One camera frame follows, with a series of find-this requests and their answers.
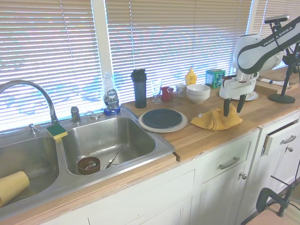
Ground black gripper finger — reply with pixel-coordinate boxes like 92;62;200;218
236;93;247;113
223;97;232;117

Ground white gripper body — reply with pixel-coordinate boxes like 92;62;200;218
219;76;256;99

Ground yellow cloth towel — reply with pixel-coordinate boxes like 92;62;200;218
190;103;243;131

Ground white dinner plate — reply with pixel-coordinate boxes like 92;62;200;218
242;90;259;101

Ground dark blue plate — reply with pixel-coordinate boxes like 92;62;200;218
142;109;183;129

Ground large cream plate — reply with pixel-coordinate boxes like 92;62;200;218
137;108;188;133

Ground teal cardboard box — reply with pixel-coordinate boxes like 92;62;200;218
205;69;226;89

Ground white ceramic bowl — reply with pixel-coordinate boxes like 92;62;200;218
186;84;211;99
188;95;210;105

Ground rolled white napkin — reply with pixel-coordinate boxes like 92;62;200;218
259;78;285;86

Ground wooden serving tray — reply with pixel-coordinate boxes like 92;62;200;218
255;75;300;94

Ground yellow mustard bottle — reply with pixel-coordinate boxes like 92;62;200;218
185;67;197;86

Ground small pale ceramic cup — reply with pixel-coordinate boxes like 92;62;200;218
175;83;188;98

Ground clear plastic cup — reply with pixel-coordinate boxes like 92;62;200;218
166;87;183;106

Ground white open drawer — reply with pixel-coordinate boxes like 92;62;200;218
261;120;300;157

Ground red mug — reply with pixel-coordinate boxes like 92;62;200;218
160;86;175;102

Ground tall clear drinking glass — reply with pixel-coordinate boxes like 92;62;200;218
150;79;163;105

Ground white window blind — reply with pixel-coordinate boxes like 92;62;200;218
105;0;253;104
0;0;104;135
245;0;300;70

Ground black shaker bottle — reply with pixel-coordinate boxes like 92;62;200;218
130;68;148;109

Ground dark metal clamp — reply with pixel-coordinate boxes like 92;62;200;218
255;187;290;218

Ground white counter cabinet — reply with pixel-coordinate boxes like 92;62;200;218
39;106;300;225

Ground clear Dawn soap bottle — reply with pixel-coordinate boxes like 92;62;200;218
103;71;122;116

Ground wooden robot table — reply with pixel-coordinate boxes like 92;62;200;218
241;206;300;225

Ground stainless double sink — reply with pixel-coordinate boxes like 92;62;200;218
0;106;175;209

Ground metal tongs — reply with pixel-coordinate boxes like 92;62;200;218
103;152;119;170

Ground white sink plug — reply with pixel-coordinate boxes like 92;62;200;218
83;110;99;120

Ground metal whisk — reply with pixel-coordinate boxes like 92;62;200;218
84;161;98;171

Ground brown bowl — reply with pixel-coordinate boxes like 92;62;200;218
77;156;101;175

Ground green yellow sponge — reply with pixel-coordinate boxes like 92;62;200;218
46;124;68;141

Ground chrome arched faucet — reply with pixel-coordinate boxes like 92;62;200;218
0;80;59;125

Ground chrome sink sprayer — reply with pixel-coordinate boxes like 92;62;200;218
27;123;39;135

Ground yellow plastic cup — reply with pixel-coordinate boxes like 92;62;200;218
0;171;30;208

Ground black desk camera stand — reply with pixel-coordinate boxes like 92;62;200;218
268;22;300;104

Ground silver drawer handle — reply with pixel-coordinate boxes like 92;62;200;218
219;156;240;170
280;135;297;144

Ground silver bar camera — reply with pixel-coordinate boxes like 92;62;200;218
264;14;290;24

